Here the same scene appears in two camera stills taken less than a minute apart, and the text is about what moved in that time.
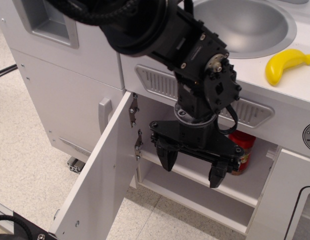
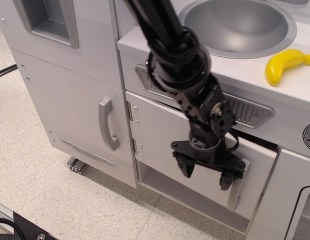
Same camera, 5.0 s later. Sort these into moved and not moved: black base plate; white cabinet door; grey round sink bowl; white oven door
Moved: white cabinet door
Not moved: grey round sink bowl; black base plate; white oven door
